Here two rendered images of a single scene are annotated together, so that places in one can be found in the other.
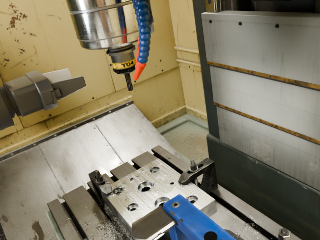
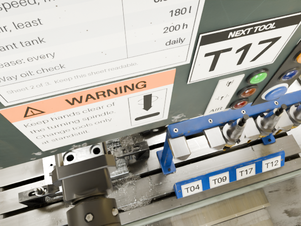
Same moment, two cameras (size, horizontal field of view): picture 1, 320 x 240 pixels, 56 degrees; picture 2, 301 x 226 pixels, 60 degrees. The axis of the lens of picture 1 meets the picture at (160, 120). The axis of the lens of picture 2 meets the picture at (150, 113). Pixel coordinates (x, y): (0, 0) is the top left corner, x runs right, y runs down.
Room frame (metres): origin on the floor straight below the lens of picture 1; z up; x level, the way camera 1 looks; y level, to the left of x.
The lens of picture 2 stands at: (0.42, 0.31, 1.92)
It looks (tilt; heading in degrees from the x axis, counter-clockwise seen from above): 63 degrees down; 280
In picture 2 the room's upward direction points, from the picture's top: 2 degrees clockwise
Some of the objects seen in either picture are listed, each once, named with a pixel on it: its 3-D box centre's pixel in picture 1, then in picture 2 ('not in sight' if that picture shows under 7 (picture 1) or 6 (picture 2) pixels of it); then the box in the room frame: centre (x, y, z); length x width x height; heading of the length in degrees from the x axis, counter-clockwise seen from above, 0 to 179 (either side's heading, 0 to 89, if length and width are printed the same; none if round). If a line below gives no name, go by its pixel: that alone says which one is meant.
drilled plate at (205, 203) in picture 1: (155, 200); (83, 155); (0.71, 0.06, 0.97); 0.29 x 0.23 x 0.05; 28
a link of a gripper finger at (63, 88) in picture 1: (69, 87); (105, 143); (0.54, 0.15, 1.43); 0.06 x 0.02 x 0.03; 118
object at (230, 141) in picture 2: not in sight; (232, 133); (0.23, -0.03, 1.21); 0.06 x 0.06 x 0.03
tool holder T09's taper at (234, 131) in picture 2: not in sight; (237, 127); (0.23, -0.03, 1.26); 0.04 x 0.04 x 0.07
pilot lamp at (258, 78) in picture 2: not in sight; (258, 77); (0.33, 0.12, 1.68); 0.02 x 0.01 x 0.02; 28
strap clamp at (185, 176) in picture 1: (196, 177); not in sight; (0.76, -0.08, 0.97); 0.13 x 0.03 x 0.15; 118
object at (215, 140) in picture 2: not in sight; (215, 138); (0.28, 0.00, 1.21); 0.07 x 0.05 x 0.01; 118
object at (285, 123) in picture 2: not in sight; (282, 119); (0.09, -0.11, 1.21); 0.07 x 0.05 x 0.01; 118
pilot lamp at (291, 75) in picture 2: not in sight; (289, 74); (0.29, 0.09, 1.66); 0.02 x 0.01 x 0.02; 28
